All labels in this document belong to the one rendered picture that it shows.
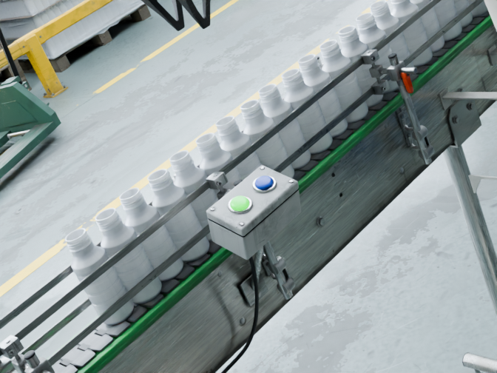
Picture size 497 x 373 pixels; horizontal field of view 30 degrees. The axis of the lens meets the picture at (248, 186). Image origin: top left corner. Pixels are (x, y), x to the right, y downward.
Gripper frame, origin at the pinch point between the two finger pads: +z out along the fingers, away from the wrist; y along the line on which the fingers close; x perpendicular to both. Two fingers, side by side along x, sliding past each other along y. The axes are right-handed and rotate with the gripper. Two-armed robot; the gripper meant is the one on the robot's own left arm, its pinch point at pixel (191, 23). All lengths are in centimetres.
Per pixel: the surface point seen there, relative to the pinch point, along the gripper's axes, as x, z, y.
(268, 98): 20.0, 24.4, -14.9
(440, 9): 72, 32, -14
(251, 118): 13.9, 25.1, -14.0
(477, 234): 62, 85, -15
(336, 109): 33.1, 34.5, -13.2
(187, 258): -10.9, 38.5, -13.7
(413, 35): 61, 33, -13
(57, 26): 245, 97, -499
